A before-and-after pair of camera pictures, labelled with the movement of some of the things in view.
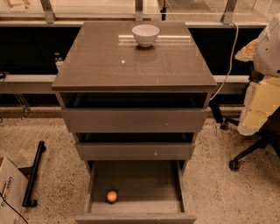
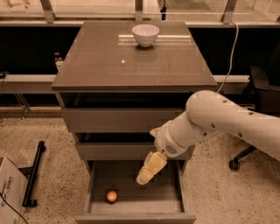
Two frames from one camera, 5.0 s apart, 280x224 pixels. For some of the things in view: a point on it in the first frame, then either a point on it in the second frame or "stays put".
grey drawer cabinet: (135, 113) stays put
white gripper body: (269, 53) → (164, 142)
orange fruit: (111, 196) stays put
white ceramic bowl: (145, 34) stays put
